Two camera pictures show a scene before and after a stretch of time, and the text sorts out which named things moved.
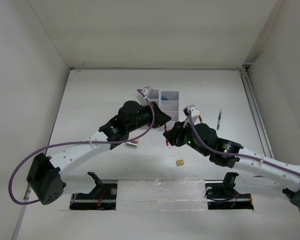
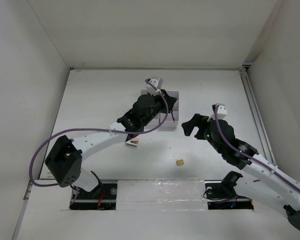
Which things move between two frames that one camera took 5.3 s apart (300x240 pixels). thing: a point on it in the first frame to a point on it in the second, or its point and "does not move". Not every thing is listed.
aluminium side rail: (257, 118) does not move
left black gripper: (161, 117) to (160, 98)
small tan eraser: (179, 162) does not move
